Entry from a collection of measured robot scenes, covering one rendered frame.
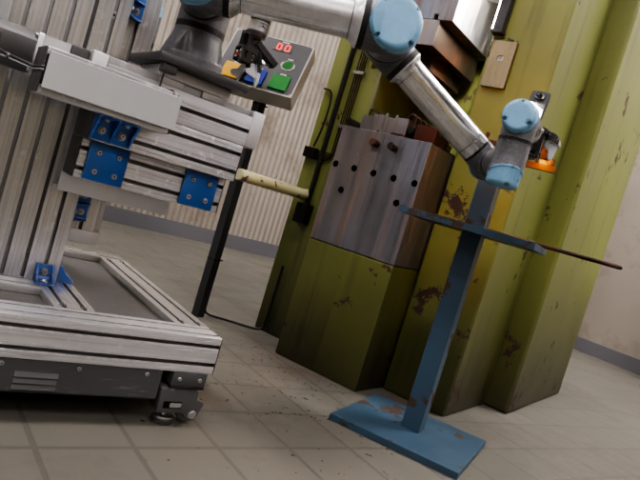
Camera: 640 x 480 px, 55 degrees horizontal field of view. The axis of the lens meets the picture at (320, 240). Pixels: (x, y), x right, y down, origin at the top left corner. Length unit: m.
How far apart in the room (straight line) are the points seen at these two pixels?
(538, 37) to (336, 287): 1.14
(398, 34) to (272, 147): 4.22
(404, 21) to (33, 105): 0.85
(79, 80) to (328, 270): 1.31
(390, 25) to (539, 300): 1.58
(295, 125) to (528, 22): 3.47
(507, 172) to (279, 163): 4.27
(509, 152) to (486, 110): 0.96
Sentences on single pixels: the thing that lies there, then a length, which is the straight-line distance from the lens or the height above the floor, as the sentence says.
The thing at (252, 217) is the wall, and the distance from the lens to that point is 5.53.
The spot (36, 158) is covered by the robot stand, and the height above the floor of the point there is 0.51.
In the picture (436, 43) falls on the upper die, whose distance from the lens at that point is 2.42.
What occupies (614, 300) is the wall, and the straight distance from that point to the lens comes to 6.15.
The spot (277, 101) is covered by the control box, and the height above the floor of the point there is 0.94.
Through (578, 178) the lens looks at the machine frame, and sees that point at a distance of 2.70.
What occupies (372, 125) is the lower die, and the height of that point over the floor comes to 0.95.
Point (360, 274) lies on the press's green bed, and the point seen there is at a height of 0.40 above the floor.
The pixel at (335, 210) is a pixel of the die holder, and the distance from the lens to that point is 2.33.
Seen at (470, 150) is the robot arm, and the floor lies 0.83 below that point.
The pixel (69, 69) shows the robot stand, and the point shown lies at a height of 0.71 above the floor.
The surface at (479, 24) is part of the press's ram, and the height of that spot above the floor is 1.44.
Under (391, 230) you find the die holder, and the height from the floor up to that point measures 0.59.
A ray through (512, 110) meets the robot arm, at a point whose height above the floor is 0.92.
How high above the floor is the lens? 0.60
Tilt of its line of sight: 3 degrees down
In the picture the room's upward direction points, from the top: 17 degrees clockwise
